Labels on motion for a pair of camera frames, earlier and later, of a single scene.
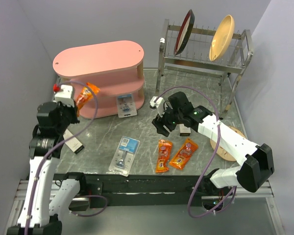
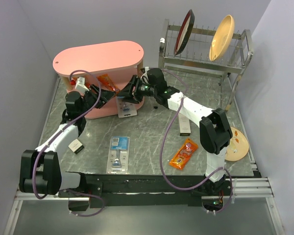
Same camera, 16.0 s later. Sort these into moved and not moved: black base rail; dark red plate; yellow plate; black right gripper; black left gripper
Moved: black left gripper; black right gripper
Not moved: black base rail; dark red plate; yellow plate
